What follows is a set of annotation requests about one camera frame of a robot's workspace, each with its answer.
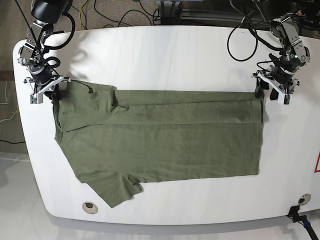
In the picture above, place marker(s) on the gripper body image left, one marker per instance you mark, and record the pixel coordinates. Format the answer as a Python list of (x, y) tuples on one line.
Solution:
[(45, 82)]

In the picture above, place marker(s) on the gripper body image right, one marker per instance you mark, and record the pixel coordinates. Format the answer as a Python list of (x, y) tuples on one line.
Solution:
[(278, 79)]

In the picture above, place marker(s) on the olive green T-shirt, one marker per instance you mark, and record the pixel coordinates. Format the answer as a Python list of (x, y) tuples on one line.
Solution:
[(116, 140)]

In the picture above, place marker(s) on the red triangle sticker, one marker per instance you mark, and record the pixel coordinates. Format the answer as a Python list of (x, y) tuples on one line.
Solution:
[(317, 166)]

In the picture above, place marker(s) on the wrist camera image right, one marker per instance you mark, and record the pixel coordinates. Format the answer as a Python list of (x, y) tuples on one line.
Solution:
[(284, 99)]

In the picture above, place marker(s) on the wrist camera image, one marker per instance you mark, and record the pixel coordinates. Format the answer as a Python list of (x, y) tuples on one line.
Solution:
[(36, 98), (284, 99)]

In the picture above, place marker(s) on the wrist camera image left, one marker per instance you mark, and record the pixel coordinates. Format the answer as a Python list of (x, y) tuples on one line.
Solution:
[(36, 98)]

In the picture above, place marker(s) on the right table cable grommet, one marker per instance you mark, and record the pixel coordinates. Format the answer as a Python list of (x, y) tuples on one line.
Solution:
[(305, 199)]

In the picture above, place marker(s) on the table cable grommet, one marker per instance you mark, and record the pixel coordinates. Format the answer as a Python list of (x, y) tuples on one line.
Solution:
[(305, 199), (90, 208)]

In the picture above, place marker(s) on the aluminium frame stand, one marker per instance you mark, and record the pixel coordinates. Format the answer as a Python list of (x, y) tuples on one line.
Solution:
[(216, 13)]

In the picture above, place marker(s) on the left table cable grommet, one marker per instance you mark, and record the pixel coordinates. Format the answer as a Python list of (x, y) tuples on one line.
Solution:
[(90, 208)]

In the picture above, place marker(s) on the black clamp with cable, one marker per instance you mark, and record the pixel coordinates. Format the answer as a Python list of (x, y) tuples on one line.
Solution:
[(303, 220)]

